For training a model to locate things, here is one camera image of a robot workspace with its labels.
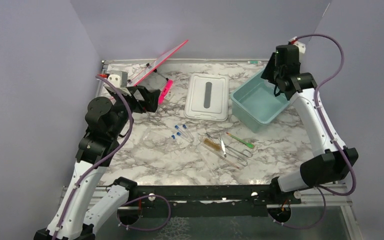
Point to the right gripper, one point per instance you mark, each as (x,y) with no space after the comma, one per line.
(267,73)

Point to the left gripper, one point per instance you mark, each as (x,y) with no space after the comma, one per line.
(150,99)

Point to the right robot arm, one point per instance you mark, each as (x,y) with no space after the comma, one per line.
(332,159)

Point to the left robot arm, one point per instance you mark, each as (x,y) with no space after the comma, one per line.
(75,219)

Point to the pink acrylic stand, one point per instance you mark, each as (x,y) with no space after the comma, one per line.
(153,68)

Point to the clear test tube rack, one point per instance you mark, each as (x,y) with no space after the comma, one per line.
(157,141)

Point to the teal plastic bin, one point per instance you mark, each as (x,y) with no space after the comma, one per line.
(255,104)

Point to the white plastic lid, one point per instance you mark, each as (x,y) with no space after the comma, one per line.
(207,97)

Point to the clear glass rod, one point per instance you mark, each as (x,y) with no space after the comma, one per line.
(201,152)

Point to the green spatula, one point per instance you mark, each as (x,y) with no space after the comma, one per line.
(249,145)

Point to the metal tweezers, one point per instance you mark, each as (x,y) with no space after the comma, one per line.
(223,147)

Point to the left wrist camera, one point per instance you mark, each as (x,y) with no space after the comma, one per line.
(119,79)

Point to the metal wire tongs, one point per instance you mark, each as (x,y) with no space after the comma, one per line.
(241,156)

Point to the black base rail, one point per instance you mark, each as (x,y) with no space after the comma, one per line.
(196,201)

